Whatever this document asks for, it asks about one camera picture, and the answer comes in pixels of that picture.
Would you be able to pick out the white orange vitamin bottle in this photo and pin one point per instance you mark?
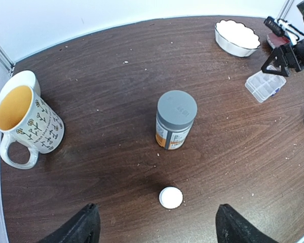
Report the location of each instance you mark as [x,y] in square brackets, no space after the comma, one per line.
[176,112]

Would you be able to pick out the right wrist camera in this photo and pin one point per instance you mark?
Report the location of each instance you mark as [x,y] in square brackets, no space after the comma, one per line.
[271,23]

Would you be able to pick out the white scalloped bowl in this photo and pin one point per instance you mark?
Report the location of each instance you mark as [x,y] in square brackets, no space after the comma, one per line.
[235,38]

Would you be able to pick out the floral mug with yellow interior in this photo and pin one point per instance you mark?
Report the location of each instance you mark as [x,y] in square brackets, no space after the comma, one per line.
[27,119]

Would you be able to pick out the small white capped bottle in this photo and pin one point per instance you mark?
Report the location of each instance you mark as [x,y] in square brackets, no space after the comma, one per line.
[170,197]

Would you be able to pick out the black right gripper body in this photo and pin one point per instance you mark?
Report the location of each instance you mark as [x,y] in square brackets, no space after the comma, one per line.
[294,55]

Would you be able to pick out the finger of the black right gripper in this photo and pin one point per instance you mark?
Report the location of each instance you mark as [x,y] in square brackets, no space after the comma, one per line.
[277,63]

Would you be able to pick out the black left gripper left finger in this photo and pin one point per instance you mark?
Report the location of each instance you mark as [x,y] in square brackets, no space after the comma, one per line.
[84,226]

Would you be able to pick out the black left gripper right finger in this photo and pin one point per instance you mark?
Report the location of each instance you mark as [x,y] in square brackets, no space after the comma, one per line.
[233,227]

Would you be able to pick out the clear plastic pill organizer box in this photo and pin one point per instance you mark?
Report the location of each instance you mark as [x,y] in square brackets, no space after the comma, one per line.
[263,85]

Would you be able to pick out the red floral plate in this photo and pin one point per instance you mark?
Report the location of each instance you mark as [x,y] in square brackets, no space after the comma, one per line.
[275,41]

